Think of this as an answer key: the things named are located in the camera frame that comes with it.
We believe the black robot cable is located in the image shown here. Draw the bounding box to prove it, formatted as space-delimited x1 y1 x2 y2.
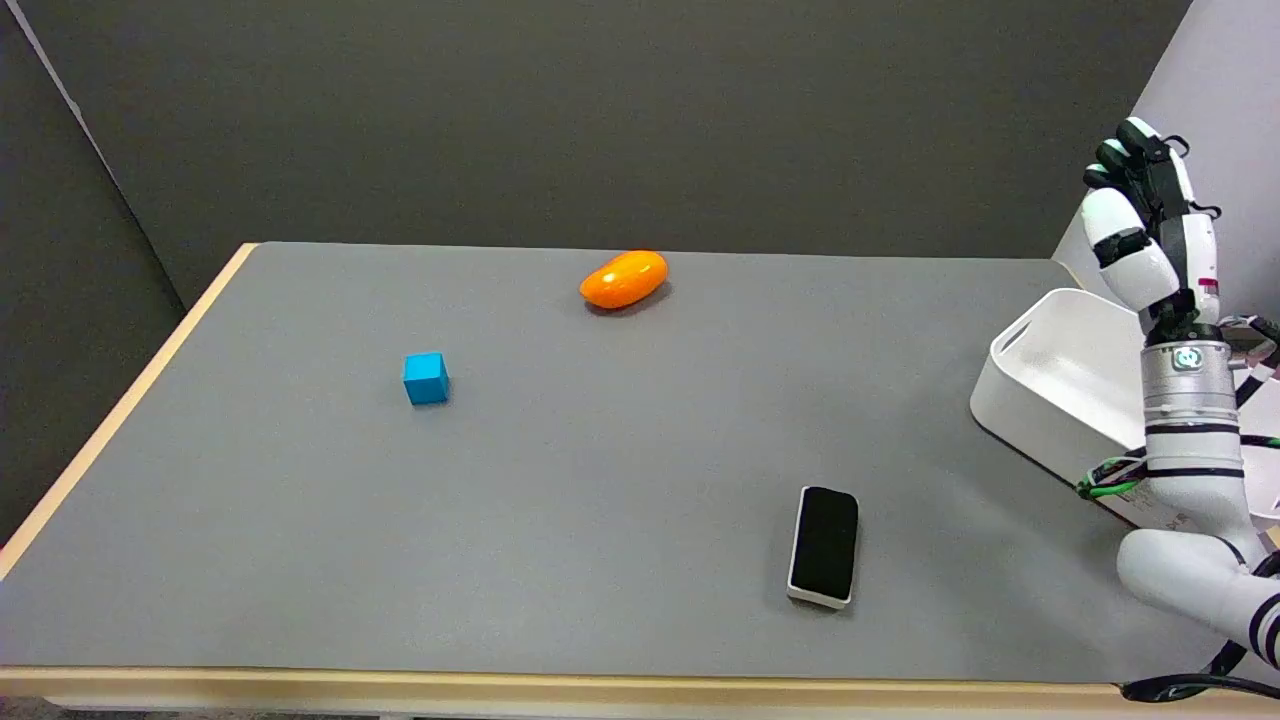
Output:
1120 640 1280 702

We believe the orange plastic mango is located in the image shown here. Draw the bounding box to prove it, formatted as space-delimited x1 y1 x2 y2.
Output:
580 250 669 310

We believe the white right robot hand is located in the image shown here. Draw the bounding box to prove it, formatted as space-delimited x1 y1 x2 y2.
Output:
1081 117 1223 336

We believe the white plastic bin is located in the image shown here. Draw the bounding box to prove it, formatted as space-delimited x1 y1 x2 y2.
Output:
969 288 1280 529

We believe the grey table mat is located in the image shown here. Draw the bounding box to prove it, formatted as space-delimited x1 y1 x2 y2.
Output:
0 243 1280 687

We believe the blue cube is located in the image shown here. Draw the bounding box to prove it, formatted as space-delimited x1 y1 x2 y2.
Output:
402 352 450 407

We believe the black blackboard eraser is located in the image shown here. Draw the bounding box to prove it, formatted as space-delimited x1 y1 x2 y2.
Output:
787 486 860 609

